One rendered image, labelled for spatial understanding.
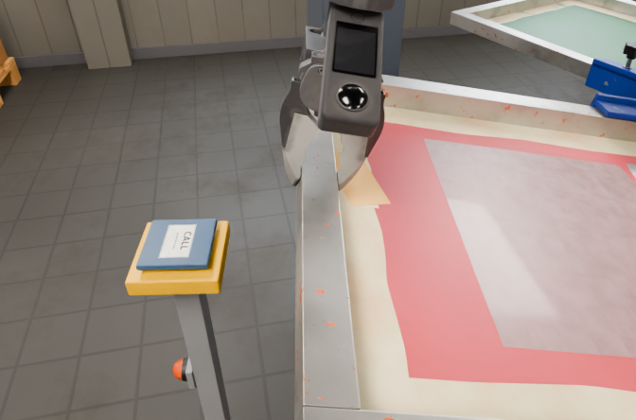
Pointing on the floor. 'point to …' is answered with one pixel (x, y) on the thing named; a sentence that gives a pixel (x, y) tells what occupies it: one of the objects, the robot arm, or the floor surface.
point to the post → (193, 317)
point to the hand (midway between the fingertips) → (318, 182)
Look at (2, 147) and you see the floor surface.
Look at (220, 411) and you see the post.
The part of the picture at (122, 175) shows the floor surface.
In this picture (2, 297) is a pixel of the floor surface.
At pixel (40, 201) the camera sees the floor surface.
